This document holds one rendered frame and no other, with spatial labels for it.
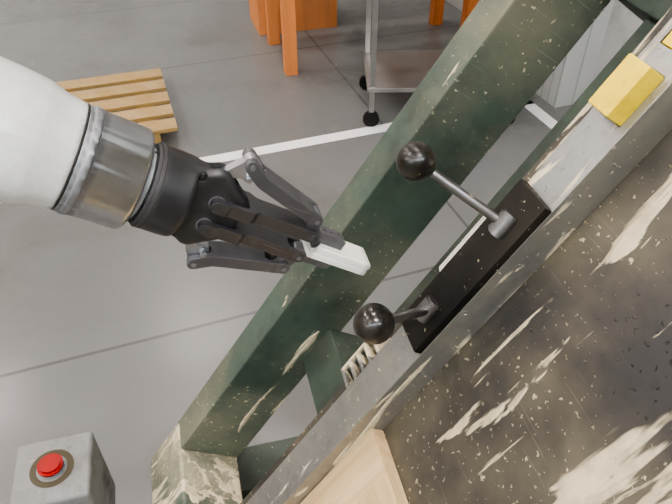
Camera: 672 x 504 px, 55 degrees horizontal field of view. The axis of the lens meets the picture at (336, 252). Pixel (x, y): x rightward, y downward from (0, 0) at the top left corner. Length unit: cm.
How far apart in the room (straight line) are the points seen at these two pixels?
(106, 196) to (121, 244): 253
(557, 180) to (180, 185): 34
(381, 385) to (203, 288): 206
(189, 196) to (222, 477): 71
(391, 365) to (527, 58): 39
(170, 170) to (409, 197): 40
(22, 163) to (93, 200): 6
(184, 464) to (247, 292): 161
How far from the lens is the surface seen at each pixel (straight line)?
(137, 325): 265
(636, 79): 59
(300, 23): 503
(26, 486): 117
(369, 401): 74
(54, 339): 271
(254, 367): 101
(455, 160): 84
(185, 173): 54
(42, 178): 51
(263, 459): 126
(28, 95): 51
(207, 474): 115
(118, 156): 52
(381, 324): 57
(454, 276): 66
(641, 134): 61
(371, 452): 75
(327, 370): 95
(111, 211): 53
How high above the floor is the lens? 186
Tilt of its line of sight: 41 degrees down
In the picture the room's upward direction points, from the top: straight up
